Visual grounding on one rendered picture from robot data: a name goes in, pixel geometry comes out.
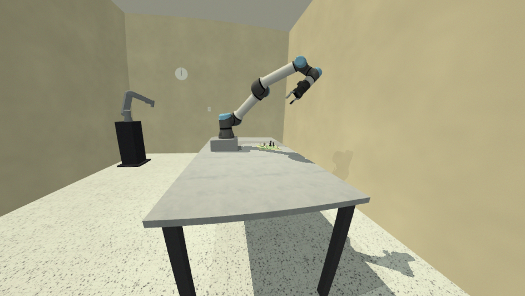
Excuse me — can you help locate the green and cream chessboard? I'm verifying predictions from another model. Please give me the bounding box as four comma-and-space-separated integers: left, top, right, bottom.
257, 145, 281, 150

